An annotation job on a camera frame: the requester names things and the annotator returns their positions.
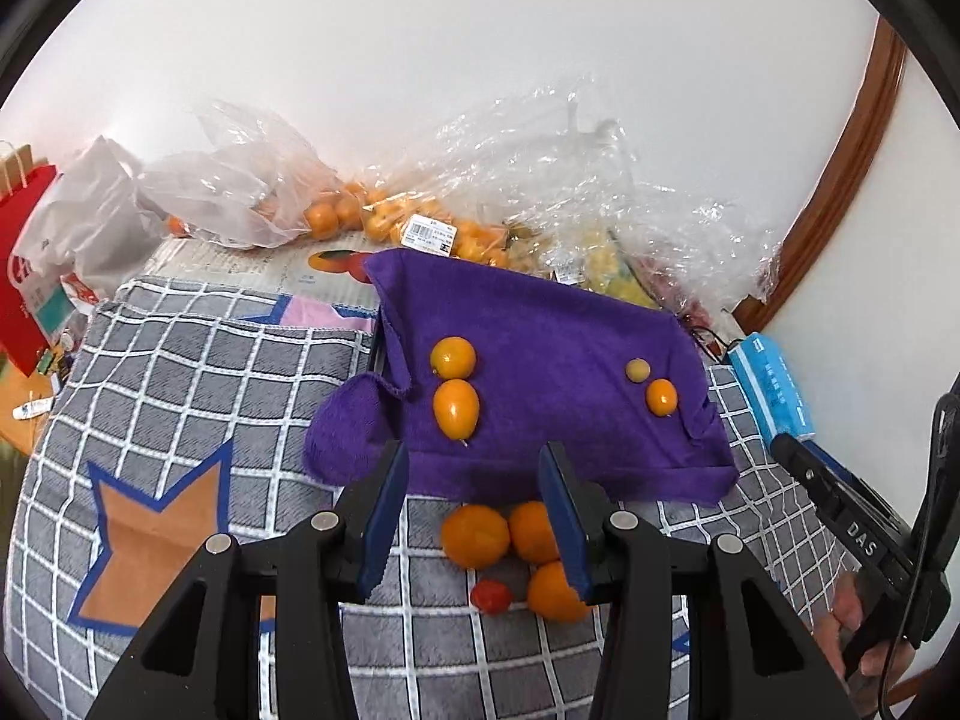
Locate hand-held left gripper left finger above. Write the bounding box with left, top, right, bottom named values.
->
left=84, top=439, right=410, bottom=720

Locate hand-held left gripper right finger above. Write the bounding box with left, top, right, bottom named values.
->
left=538, top=441, right=863, bottom=720

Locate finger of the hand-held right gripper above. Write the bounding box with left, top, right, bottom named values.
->
left=771, top=431, right=852, bottom=522
left=808, top=441, right=875, bottom=502

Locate large orange mandarin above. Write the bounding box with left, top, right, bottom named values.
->
left=440, top=504, right=512, bottom=569

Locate red cherry tomato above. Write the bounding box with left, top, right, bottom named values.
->
left=469, top=580, right=515, bottom=614

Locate oval orange kumquat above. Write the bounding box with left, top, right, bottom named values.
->
left=433, top=379, right=482, bottom=442

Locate purple towel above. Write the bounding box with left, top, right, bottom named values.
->
left=304, top=247, right=740, bottom=505

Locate person's right hand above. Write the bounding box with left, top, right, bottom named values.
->
left=829, top=574, right=920, bottom=702

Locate blue tissue pack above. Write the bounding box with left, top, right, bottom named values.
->
left=726, top=332, right=818, bottom=458

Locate grey checked star blanket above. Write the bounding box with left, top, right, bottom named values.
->
left=0, top=277, right=901, bottom=720

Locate yellow fruit packet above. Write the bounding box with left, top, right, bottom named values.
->
left=551, top=229, right=657, bottom=308

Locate printed newspaper sheet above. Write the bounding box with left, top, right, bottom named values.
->
left=142, top=236, right=391, bottom=308

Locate clear bag of kumquats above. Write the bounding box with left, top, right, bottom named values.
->
left=349, top=180, right=541, bottom=271

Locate clear bag of mandarins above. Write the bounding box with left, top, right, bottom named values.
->
left=139, top=99, right=368, bottom=250

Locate crumpled clear plastic wrap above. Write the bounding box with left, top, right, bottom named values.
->
left=431, top=75, right=788, bottom=316

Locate white printed shopping bag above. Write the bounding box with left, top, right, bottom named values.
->
left=7, top=251, right=102, bottom=350

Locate white plastic bag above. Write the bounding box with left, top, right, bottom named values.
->
left=11, top=135, right=170, bottom=297

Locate red paper bag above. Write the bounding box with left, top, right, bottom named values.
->
left=0, top=165, right=61, bottom=376

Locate brown paper bag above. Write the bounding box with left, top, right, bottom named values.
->
left=0, top=139, right=50, bottom=196

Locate black cable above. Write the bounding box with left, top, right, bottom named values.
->
left=877, top=390, right=953, bottom=720

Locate brown wooden door frame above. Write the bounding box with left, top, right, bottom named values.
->
left=731, top=15, right=908, bottom=335

